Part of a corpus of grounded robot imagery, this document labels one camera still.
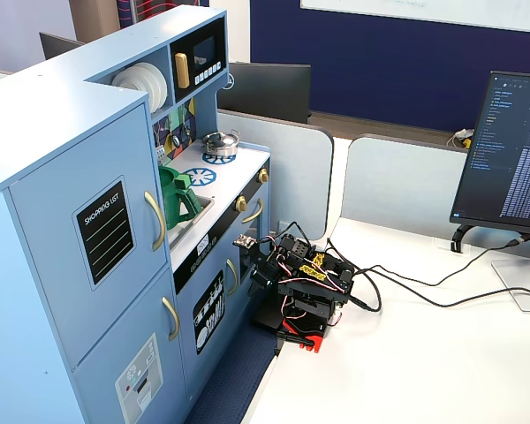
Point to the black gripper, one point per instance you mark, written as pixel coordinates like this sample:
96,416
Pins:
260,277

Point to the cabinet door with shopping list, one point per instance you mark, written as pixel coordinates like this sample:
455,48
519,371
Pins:
48,247

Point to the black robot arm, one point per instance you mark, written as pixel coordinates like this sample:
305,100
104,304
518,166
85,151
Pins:
327,274

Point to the blue oven door with window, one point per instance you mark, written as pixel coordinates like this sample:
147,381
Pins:
265,229

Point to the dishwasher door with dish print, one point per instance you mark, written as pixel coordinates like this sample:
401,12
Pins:
190,296

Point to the fridge door with dispenser print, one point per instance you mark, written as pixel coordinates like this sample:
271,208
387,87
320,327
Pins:
115,353

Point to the gold stove knob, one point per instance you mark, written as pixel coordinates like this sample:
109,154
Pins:
262,176
241,204

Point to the grey toy sink basin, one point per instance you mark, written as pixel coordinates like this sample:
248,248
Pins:
181,234

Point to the grey desk partition panel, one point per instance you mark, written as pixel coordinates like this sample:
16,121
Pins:
402,181
291,176

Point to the green plastic pitcher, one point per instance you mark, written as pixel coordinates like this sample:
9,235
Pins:
174,207

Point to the steel toy pot with lid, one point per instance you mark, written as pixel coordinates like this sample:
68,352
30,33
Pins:
221,143

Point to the steel toy slotted spatula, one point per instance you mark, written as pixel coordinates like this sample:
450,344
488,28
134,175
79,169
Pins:
160,153

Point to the steel toy ladle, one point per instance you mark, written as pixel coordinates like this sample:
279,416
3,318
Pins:
176,141

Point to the steel toy spoon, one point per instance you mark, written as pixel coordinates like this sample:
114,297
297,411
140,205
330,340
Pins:
187,130

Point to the black monitor back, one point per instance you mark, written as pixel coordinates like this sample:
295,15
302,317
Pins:
55,44
269,93

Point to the white toy plate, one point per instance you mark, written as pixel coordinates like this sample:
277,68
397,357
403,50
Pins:
165,88
132,80
161,96

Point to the blue wooden toy kitchen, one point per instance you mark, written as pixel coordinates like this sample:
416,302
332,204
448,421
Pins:
48,132

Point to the silver monitor stand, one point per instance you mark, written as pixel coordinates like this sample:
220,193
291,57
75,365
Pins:
525,287

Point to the computer monitor showing code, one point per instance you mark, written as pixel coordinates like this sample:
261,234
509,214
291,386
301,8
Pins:
503,154

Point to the whiteboard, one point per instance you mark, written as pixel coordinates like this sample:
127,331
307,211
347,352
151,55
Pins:
424,11

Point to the small camera circuit board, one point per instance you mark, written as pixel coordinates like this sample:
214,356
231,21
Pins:
245,241

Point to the red robot base mount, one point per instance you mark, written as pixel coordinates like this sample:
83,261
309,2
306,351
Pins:
309,333

